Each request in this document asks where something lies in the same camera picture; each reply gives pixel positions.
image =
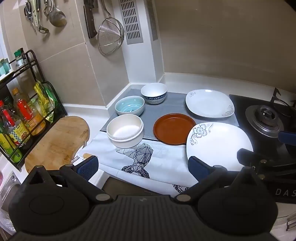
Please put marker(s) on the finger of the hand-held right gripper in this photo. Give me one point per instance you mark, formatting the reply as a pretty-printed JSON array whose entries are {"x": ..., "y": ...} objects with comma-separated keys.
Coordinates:
[
  {"x": 288, "y": 138},
  {"x": 246, "y": 155}
]

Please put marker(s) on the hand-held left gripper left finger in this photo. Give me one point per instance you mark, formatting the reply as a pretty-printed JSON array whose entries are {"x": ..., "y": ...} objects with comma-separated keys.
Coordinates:
[{"x": 89, "y": 166}]

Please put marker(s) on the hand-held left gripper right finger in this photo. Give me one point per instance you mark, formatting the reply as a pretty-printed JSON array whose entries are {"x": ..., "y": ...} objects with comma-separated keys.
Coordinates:
[{"x": 198, "y": 166}]

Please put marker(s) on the white square floral plate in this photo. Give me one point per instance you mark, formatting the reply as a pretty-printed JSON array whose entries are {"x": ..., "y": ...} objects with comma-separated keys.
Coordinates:
[
  {"x": 219, "y": 143},
  {"x": 208, "y": 103}
]

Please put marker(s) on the brown round plate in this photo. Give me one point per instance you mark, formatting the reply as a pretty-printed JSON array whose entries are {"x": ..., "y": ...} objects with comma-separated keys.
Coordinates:
[{"x": 173, "y": 127}]

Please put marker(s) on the cream straight-sided bowl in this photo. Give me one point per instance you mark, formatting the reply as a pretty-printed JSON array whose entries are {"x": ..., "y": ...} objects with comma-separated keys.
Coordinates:
[{"x": 124, "y": 129}]

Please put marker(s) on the light blue bowl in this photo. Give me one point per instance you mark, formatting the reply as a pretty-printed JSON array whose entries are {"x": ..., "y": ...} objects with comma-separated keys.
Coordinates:
[{"x": 129, "y": 105}]

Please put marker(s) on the white bowl with blue pattern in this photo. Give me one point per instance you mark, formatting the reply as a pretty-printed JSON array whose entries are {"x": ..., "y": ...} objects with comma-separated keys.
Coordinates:
[{"x": 153, "y": 90}]

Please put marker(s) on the black glass gas stove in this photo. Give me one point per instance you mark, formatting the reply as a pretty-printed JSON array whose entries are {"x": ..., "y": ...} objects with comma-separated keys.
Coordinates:
[{"x": 261, "y": 146}]

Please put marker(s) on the steel stove burner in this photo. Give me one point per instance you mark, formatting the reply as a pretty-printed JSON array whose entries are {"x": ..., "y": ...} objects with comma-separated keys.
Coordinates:
[{"x": 263, "y": 120}]

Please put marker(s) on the white cloth with geometric print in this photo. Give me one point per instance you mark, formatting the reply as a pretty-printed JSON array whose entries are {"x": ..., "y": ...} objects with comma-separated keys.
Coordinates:
[{"x": 161, "y": 160}]

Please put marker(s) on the wooden cutting board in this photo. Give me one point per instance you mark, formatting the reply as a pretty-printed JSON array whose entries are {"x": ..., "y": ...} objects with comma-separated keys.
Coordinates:
[{"x": 60, "y": 141}]

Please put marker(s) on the grey mat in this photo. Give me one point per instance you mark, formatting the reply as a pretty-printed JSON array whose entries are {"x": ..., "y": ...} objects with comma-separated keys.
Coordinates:
[{"x": 161, "y": 109}]

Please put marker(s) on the oil bottle with yellow label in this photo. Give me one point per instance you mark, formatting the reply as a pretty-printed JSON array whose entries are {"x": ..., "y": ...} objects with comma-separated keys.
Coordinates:
[{"x": 34, "y": 118}]

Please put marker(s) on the yellow and green packets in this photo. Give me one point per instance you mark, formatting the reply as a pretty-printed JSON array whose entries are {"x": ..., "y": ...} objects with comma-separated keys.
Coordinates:
[{"x": 45, "y": 102}]

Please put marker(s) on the green bottle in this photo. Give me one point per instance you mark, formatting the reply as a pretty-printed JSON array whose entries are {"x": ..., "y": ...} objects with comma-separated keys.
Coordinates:
[{"x": 9, "y": 150}]

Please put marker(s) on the sauce bottle with red cap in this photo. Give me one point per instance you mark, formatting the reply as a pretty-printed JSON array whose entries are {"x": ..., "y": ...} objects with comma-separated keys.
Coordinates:
[{"x": 13, "y": 129}]

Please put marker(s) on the green-capped spice jar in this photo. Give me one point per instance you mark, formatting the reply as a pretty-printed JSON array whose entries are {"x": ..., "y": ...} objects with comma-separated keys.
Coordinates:
[{"x": 19, "y": 56}]

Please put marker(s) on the steel serving spoon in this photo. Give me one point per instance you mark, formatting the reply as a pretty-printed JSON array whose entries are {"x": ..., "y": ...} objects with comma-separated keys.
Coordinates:
[{"x": 42, "y": 27}]

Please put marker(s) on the white vent grille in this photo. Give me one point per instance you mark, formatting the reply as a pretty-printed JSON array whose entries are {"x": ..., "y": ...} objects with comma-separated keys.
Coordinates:
[{"x": 130, "y": 20}]

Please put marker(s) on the steel ladle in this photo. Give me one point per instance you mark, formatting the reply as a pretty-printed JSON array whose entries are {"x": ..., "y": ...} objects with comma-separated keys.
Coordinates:
[{"x": 57, "y": 17}]

